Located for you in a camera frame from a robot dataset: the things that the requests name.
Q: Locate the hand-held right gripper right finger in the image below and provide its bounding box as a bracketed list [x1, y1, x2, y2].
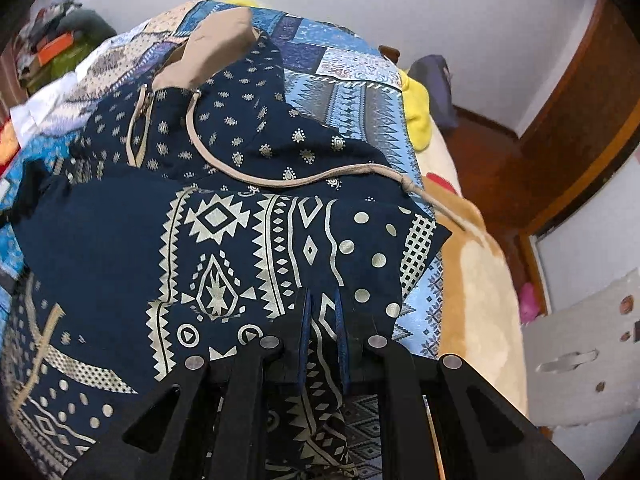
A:
[335, 289, 586, 480]

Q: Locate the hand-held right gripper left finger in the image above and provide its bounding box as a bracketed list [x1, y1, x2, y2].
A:
[65, 289, 314, 480]

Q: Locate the navy patterned hoodie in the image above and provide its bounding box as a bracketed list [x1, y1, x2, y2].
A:
[0, 7, 467, 480]

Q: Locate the pile of clothes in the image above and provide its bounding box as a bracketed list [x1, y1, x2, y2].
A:
[14, 0, 119, 96]

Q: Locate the beige yellow plush blanket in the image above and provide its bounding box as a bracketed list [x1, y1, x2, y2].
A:
[400, 67, 531, 431]

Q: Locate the pink object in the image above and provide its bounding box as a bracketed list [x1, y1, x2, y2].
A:
[518, 282, 539, 326]

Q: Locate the white cardboard sheet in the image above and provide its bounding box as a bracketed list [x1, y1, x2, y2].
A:
[525, 269, 640, 431]

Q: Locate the blue patchwork bed sheet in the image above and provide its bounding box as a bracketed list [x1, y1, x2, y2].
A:
[0, 0, 446, 480]

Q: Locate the dark grey cloth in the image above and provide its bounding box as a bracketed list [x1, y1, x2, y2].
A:
[407, 55, 459, 131]

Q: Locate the wooden door frame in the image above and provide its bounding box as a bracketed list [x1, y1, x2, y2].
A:
[517, 0, 640, 311]

